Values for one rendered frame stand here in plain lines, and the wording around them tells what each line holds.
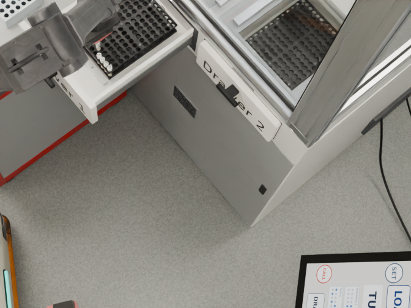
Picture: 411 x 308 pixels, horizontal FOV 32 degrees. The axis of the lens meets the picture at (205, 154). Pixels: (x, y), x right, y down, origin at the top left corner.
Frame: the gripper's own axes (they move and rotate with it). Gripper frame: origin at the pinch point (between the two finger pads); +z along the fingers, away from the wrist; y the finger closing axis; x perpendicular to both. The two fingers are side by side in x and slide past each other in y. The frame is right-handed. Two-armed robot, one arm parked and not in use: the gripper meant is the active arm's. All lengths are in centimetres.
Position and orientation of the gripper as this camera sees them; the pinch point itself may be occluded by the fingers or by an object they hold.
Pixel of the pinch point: (96, 38)
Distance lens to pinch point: 178.1
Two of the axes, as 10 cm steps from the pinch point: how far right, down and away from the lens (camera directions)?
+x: 6.2, 7.6, -1.8
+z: -0.9, 3.0, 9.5
